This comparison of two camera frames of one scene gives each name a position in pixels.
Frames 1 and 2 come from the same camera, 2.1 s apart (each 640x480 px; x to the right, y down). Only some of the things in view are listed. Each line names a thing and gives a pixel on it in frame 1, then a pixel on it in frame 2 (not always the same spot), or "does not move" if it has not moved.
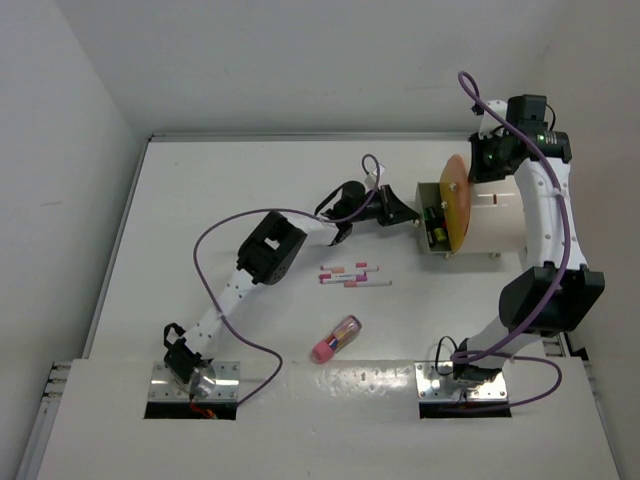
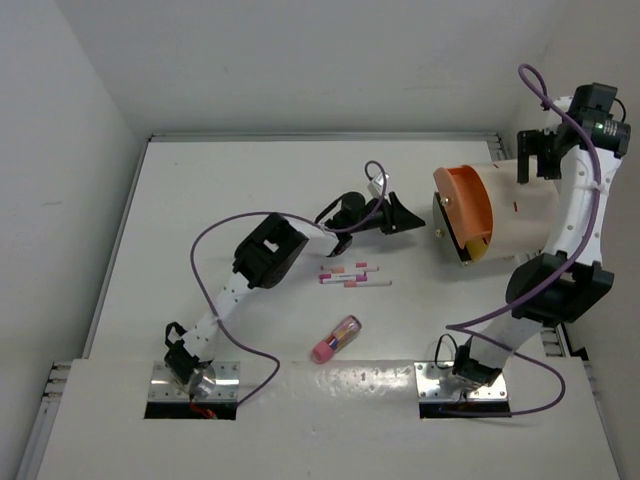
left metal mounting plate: (164, 386) does not move
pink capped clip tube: (346, 331) does not move
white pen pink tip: (368, 283) does not move
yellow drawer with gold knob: (455, 189) to (476, 248)
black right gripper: (477, 172) to (531, 143)
